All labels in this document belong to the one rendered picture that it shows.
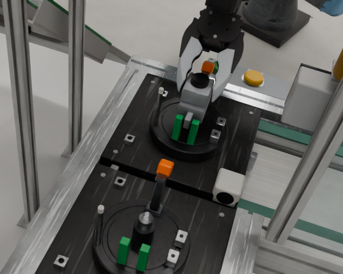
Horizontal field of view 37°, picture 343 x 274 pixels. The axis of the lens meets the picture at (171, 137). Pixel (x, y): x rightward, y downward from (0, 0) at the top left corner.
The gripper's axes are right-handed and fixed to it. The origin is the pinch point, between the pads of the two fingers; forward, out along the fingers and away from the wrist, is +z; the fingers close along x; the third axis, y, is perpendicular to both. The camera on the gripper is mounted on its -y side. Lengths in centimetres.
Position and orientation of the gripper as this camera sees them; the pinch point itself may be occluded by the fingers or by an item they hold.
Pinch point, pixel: (197, 88)
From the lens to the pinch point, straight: 84.1
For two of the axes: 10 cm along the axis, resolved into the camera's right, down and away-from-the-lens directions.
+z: -3.2, 9.4, -1.2
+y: 0.6, 1.4, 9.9
